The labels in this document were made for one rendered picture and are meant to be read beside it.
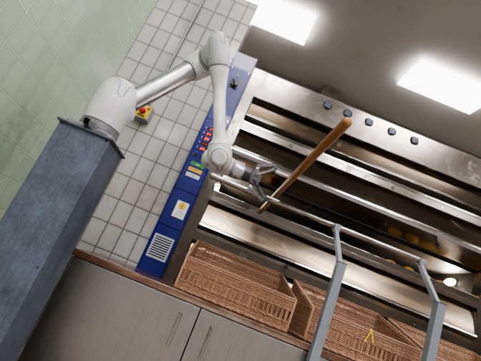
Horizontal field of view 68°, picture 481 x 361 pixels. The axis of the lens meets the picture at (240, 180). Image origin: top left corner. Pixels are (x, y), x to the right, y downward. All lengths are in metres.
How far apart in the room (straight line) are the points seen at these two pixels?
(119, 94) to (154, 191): 0.89
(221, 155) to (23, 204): 0.74
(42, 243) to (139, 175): 1.04
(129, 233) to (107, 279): 0.60
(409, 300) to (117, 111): 1.98
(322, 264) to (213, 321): 0.90
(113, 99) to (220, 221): 1.04
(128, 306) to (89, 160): 0.65
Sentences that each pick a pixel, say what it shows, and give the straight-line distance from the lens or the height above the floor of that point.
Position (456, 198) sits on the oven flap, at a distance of 2.73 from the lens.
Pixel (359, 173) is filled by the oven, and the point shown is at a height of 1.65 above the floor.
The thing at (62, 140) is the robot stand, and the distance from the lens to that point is 1.44.
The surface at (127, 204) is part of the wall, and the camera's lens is 2.25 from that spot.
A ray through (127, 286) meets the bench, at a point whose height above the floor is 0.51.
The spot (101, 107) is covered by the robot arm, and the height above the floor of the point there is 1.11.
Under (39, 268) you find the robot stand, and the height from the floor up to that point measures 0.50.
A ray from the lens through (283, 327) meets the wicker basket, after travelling 1.72.
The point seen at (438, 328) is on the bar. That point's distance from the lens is 1.89.
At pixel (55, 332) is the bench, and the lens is 1.74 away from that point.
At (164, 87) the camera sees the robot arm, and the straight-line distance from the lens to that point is 1.82.
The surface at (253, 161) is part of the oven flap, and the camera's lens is 2.15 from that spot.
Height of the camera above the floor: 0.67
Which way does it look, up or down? 16 degrees up
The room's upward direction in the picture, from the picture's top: 22 degrees clockwise
